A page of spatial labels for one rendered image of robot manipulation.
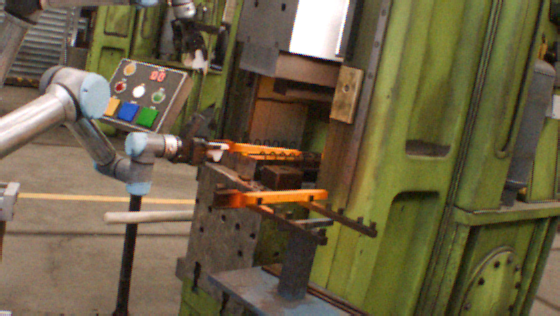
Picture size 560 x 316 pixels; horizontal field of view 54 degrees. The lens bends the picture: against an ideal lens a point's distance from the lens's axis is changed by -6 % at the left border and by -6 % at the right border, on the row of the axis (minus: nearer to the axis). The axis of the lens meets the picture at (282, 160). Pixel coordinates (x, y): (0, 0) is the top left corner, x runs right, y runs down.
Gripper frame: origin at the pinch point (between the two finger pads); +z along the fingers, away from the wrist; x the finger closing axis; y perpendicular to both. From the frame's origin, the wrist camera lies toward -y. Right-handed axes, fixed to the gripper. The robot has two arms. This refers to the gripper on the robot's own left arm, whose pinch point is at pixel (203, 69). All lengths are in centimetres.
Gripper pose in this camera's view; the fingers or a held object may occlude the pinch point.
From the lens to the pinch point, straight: 205.0
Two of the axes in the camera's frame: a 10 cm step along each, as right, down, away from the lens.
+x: 6.3, 2.7, -7.3
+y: -7.6, 4.1, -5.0
